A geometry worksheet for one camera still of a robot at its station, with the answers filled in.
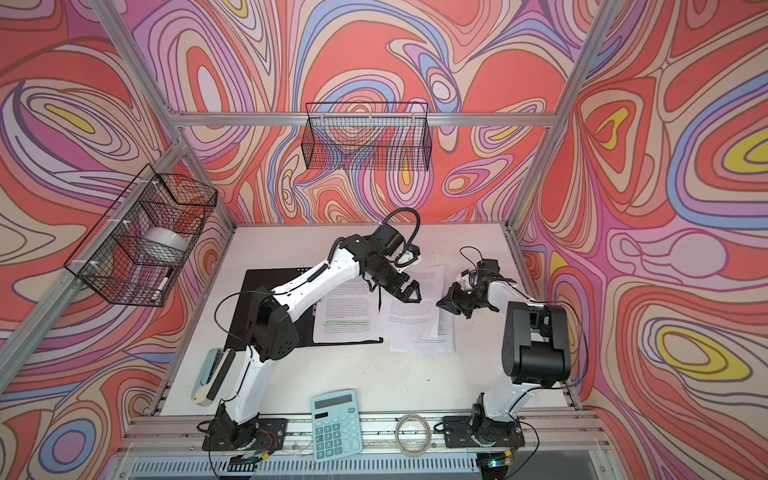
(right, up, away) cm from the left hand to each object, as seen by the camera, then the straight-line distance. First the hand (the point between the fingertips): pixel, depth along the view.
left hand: (411, 289), depth 83 cm
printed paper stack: (+3, -13, +6) cm, 14 cm away
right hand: (+10, -7, +8) cm, 14 cm away
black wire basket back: (-14, +50, +17) cm, 55 cm away
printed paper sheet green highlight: (-19, -10, +11) cm, 24 cm away
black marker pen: (-63, +3, -10) cm, 64 cm away
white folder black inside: (-56, 0, +21) cm, 60 cm away
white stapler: (-55, -23, -3) cm, 60 cm away
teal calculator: (-20, -33, -10) cm, 40 cm away
